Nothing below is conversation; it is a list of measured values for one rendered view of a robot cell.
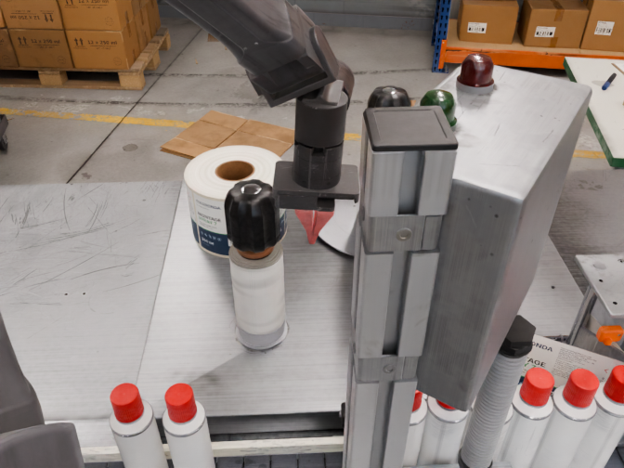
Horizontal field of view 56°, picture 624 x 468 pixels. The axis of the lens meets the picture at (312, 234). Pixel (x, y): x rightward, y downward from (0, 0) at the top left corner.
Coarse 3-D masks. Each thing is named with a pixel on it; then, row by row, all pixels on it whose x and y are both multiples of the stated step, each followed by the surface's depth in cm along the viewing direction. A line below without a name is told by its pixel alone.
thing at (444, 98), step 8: (424, 96) 36; (432, 96) 35; (440, 96) 35; (448, 96) 35; (424, 104) 36; (432, 104) 35; (440, 104) 35; (448, 104) 35; (456, 104) 36; (448, 112) 35; (448, 120) 36; (456, 120) 36
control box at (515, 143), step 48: (480, 96) 40; (528, 96) 40; (576, 96) 40; (480, 144) 35; (528, 144) 35; (576, 144) 44; (480, 192) 32; (528, 192) 31; (480, 240) 34; (528, 240) 38; (480, 288) 35; (528, 288) 51; (432, 336) 40; (480, 336) 37; (432, 384) 42; (480, 384) 43
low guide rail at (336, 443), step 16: (96, 448) 81; (112, 448) 81; (224, 448) 81; (240, 448) 81; (256, 448) 82; (272, 448) 82; (288, 448) 82; (304, 448) 82; (320, 448) 82; (336, 448) 83
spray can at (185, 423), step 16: (176, 384) 69; (176, 400) 67; (192, 400) 68; (176, 416) 68; (192, 416) 69; (176, 432) 69; (192, 432) 69; (208, 432) 73; (176, 448) 71; (192, 448) 71; (208, 448) 74; (176, 464) 73; (192, 464) 73; (208, 464) 75
